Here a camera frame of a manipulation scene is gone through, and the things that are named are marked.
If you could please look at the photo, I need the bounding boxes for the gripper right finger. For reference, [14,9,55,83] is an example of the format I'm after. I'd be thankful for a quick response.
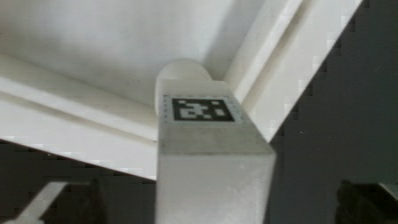
[334,180,398,224]

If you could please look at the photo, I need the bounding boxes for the white square tabletop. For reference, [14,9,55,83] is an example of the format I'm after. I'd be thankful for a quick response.
[0,0,364,178]

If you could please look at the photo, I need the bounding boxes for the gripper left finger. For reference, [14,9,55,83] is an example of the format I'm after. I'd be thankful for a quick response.
[7,182,67,224]

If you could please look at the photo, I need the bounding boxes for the white table leg with tag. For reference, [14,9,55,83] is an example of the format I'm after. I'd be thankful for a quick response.
[154,59,275,224]

